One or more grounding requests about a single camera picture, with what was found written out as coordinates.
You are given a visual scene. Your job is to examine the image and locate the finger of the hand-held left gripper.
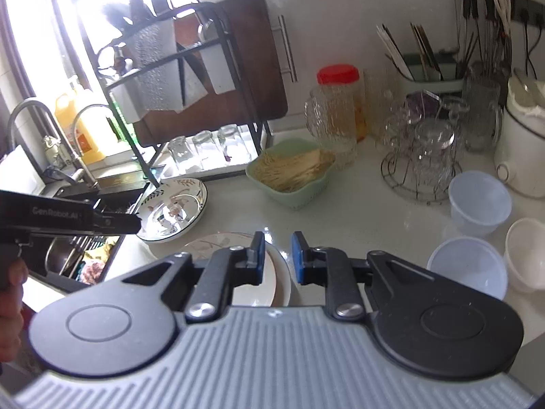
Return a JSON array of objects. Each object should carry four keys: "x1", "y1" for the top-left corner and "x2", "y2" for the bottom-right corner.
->
[{"x1": 93, "y1": 210, "x2": 142, "y2": 236}]

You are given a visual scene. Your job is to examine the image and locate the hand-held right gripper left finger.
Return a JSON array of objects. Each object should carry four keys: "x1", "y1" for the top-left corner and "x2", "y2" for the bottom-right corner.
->
[{"x1": 120, "y1": 231, "x2": 267, "y2": 322}]

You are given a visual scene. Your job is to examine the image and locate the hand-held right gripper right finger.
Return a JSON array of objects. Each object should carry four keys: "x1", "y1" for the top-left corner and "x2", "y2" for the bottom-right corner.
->
[{"x1": 291, "y1": 230, "x2": 437, "y2": 321}]

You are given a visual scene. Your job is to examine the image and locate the floral plate with dark rim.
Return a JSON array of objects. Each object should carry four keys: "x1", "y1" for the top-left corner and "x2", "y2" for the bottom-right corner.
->
[{"x1": 135, "y1": 178, "x2": 208, "y2": 244}]

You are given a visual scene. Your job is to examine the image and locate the white bowl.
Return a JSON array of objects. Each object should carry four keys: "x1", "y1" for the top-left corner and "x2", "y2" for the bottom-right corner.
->
[{"x1": 505, "y1": 217, "x2": 545, "y2": 293}]

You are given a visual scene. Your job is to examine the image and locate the person's left hand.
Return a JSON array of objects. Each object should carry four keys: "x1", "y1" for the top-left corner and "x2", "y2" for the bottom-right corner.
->
[{"x1": 0, "y1": 259, "x2": 29, "y2": 365}]

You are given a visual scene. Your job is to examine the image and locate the kitchen sink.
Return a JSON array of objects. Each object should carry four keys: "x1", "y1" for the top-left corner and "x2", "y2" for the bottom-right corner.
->
[{"x1": 42, "y1": 166, "x2": 165, "y2": 294}]

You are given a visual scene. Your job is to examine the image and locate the steel pot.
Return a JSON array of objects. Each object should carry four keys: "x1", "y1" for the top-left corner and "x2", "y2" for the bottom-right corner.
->
[{"x1": 46, "y1": 235, "x2": 88, "y2": 277}]

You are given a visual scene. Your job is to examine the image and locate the green plastic basket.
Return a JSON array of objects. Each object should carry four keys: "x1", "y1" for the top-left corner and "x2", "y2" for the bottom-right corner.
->
[{"x1": 246, "y1": 138, "x2": 337, "y2": 211}]

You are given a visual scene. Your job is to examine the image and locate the clear drinking glass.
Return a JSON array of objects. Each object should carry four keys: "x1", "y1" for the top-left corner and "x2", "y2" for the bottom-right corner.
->
[
  {"x1": 217, "y1": 124, "x2": 252, "y2": 165},
  {"x1": 167, "y1": 136, "x2": 199, "y2": 176},
  {"x1": 191, "y1": 131, "x2": 223, "y2": 170}
]

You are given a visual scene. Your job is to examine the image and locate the orange detergent bottle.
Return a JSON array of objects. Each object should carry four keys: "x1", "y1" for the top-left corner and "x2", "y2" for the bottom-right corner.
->
[{"x1": 54, "y1": 76, "x2": 121, "y2": 165}]

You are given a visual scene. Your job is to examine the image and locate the dried noodles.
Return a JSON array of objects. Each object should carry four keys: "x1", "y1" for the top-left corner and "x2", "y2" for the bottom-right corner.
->
[{"x1": 254, "y1": 148, "x2": 335, "y2": 192}]

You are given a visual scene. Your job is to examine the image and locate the row of upturned glasses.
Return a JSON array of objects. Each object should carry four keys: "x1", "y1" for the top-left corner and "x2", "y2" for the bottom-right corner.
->
[{"x1": 169, "y1": 130, "x2": 270, "y2": 180}]

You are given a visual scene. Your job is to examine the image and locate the steel kitchen faucet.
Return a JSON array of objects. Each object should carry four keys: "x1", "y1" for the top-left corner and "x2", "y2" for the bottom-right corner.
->
[
  {"x1": 7, "y1": 98, "x2": 71, "y2": 172},
  {"x1": 70, "y1": 103, "x2": 116, "y2": 189}
]

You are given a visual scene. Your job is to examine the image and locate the textured glass pitcher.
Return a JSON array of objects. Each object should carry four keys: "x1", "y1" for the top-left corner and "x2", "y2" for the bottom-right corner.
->
[{"x1": 304, "y1": 85, "x2": 359, "y2": 169}]

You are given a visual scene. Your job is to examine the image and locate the white textured utensil holder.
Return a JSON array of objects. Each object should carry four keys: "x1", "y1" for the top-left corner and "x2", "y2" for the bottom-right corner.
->
[{"x1": 124, "y1": 19, "x2": 178, "y2": 121}]

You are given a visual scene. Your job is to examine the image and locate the translucent plastic bowl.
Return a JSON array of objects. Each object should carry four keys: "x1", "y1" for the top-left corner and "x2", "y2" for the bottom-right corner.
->
[
  {"x1": 426, "y1": 236, "x2": 509, "y2": 303},
  {"x1": 448, "y1": 171, "x2": 513, "y2": 238}
]

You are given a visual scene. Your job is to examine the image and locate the red-lid plastic jar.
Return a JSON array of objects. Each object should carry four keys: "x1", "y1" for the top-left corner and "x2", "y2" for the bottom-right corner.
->
[{"x1": 317, "y1": 64, "x2": 368, "y2": 142}]

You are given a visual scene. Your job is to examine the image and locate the brown wooden cutting board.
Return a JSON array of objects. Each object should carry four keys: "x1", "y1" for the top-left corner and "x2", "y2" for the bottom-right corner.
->
[{"x1": 131, "y1": 0, "x2": 289, "y2": 146}]

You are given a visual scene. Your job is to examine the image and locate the black metal dish rack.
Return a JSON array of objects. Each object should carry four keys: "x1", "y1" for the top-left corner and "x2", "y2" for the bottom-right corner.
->
[{"x1": 80, "y1": 2, "x2": 274, "y2": 185}]

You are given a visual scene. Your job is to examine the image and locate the bundle of chopsticks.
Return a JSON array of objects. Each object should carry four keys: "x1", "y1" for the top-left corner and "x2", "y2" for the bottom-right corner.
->
[{"x1": 376, "y1": 21, "x2": 442, "y2": 82}]

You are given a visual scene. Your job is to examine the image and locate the white electric cooking pot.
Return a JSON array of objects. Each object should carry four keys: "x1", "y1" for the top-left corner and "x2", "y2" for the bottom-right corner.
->
[{"x1": 494, "y1": 67, "x2": 545, "y2": 199}]

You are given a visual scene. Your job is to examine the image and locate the row of hanging kitchen utensils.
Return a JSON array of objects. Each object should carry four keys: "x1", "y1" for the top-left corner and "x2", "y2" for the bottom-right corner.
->
[{"x1": 459, "y1": 0, "x2": 513, "y2": 75}]

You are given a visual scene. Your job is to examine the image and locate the round wire cup rack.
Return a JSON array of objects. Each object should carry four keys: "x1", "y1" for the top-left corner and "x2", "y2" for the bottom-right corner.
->
[{"x1": 380, "y1": 152, "x2": 466, "y2": 202}]

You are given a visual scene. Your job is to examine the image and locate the steel cabinet handle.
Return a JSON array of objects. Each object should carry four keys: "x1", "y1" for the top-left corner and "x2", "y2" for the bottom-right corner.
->
[{"x1": 278, "y1": 14, "x2": 298, "y2": 83}]

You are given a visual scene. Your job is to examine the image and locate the black power cable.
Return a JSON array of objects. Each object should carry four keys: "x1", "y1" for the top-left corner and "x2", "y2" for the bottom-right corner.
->
[{"x1": 521, "y1": 11, "x2": 538, "y2": 77}]

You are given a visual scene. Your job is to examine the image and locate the white-handled scissors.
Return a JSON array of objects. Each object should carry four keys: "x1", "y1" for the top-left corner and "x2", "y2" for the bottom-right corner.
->
[{"x1": 491, "y1": 0, "x2": 512, "y2": 35}]

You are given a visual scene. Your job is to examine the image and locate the grey wall power strip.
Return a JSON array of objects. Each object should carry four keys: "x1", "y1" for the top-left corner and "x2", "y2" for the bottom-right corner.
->
[{"x1": 508, "y1": 0, "x2": 545, "y2": 27}]

